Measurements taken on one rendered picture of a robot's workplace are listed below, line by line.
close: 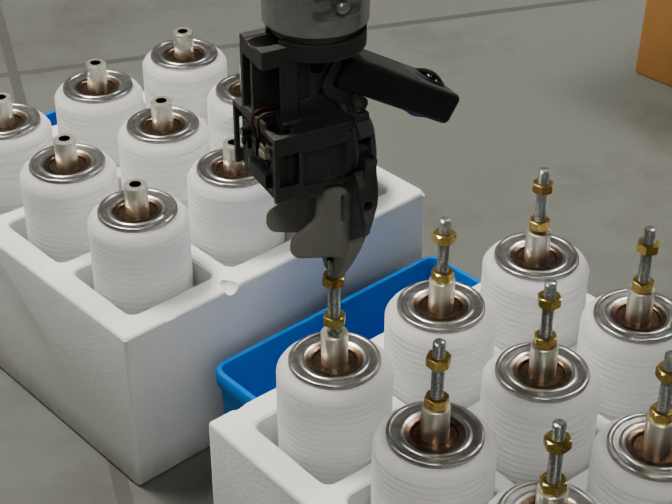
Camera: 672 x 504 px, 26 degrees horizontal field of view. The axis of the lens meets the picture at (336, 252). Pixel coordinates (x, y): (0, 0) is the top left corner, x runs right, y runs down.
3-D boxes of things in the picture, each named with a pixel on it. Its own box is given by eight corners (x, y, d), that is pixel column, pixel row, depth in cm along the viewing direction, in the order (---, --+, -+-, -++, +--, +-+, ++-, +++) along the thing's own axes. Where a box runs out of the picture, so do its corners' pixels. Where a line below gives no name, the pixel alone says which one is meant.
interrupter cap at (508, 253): (591, 278, 129) (591, 271, 128) (509, 289, 127) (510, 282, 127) (561, 233, 135) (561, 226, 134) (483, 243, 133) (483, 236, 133)
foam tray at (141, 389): (206, 194, 188) (199, 68, 178) (420, 327, 164) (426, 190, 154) (-63, 314, 166) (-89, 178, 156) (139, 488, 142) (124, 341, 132)
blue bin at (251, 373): (428, 341, 162) (432, 251, 155) (501, 388, 155) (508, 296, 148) (214, 462, 145) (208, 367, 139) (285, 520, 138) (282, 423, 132)
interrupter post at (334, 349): (342, 375, 117) (342, 343, 115) (315, 368, 118) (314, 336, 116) (353, 359, 119) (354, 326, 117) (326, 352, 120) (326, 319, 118)
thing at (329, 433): (365, 576, 123) (367, 410, 113) (262, 545, 126) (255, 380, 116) (405, 503, 130) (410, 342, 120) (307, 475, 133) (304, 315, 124)
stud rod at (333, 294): (329, 334, 118) (328, 256, 113) (341, 335, 117) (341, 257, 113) (327, 342, 117) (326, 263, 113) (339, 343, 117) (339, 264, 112)
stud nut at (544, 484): (553, 475, 103) (554, 466, 102) (571, 488, 101) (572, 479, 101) (533, 487, 102) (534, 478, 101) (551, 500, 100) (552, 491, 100)
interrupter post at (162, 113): (165, 120, 153) (163, 92, 151) (179, 129, 151) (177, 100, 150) (147, 128, 151) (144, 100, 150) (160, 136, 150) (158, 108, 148)
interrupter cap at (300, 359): (360, 402, 114) (360, 395, 114) (272, 379, 117) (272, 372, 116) (394, 348, 120) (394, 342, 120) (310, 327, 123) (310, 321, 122)
